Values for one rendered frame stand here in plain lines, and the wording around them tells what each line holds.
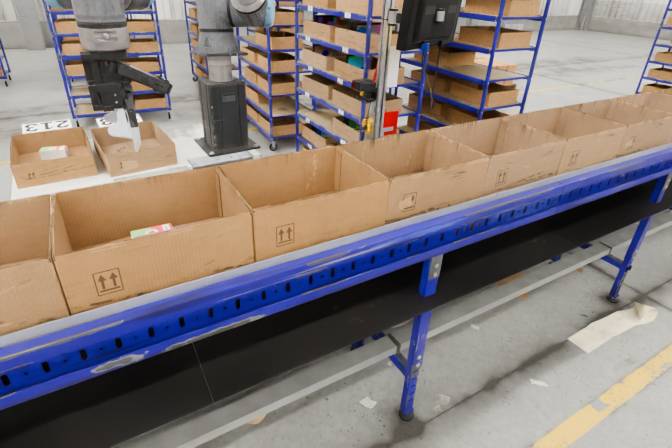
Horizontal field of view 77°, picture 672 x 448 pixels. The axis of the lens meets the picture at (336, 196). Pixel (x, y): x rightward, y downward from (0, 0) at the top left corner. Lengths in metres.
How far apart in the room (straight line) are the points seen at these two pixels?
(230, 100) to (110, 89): 1.13
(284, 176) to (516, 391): 1.37
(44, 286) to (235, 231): 0.37
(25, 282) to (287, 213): 0.53
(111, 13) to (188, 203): 0.53
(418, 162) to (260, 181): 0.63
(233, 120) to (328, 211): 1.13
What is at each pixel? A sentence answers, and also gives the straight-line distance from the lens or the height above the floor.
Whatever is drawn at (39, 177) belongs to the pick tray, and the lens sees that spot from 2.04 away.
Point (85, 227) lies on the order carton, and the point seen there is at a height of 0.94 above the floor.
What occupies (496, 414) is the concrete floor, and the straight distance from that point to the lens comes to 2.01.
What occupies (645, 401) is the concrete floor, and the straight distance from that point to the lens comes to 2.36.
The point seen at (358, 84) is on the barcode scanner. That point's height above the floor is 1.08.
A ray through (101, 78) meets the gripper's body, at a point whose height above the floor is 1.33.
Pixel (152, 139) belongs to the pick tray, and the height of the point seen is 0.76.
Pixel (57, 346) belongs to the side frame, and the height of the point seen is 0.90.
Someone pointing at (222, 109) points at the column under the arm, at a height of 0.96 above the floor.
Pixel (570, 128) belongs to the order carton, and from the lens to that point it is 2.18.
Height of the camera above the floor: 1.54
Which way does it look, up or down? 28 degrees down
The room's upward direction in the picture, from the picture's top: 2 degrees clockwise
